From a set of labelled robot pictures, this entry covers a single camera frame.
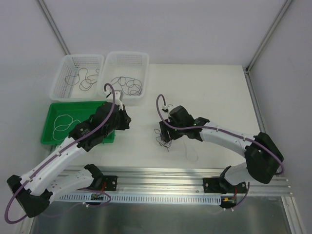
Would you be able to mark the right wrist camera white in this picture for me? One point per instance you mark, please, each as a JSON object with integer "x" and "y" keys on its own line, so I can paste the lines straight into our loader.
{"x": 167, "y": 108}

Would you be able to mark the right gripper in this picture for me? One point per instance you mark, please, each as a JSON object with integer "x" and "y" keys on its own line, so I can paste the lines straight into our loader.
{"x": 165, "y": 130}

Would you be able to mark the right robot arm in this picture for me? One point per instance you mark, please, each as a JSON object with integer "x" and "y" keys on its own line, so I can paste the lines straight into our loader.
{"x": 263, "y": 160}

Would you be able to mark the aluminium mounting rail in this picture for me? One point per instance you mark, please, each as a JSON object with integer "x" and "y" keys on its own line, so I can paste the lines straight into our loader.
{"x": 167, "y": 181}

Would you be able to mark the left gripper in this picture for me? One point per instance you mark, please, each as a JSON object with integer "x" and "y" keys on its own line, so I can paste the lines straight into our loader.
{"x": 124, "y": 118}

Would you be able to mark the green plastic tray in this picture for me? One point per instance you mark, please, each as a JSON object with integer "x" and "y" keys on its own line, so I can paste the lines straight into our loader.
{"x": 62, "y": 117}

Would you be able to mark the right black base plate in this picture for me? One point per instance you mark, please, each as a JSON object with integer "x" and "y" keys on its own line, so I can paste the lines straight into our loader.
{"x": 221, "y": 186}

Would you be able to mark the right aluminium frame post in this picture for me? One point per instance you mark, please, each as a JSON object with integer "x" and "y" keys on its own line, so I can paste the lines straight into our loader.
{"x": 257, "y": 55}

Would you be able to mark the white slotted cable duct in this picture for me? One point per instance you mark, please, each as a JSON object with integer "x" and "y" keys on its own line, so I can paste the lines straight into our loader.
{"x": 143, "y": 199}

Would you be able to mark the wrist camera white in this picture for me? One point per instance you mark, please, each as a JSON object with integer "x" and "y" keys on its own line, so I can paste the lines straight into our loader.
{"x": 167, "y": 108}
{"x": 118, "y": 98}

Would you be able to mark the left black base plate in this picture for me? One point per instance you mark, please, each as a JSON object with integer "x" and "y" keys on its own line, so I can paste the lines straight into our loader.
{"x": 109, "y": 181}

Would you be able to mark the left white perforated basket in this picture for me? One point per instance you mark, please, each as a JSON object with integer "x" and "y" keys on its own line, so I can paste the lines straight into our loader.
{"x": 76, "y": 78}

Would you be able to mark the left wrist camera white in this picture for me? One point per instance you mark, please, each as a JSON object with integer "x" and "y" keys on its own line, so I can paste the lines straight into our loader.
{"x": 118, "y": 98}

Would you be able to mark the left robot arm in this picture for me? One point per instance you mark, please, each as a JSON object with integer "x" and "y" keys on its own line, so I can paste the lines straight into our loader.
{"x": 37, "y": 189}

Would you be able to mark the left aluminium frame post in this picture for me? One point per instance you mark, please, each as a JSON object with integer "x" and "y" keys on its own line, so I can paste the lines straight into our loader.
{"x": 53, "y": 26}

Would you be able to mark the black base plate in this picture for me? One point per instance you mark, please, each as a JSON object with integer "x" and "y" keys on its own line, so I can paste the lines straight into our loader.
{"x": 221, "y": 186}
{"x": 109, "y": 181}

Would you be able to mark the white perforated basket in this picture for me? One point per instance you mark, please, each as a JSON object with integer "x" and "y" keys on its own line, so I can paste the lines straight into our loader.
{"x": 76, "y": 78}
{"x": 128, "y": 72}

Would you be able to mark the aluminium frame post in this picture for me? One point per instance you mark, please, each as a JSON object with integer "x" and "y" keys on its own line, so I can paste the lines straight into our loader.
{"x": 53, "y": 26}
{"x": 257, "y": 55}

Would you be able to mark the right white perforated basket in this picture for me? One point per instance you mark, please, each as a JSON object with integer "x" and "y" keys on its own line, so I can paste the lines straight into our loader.
{"x": 128, "y": 72}

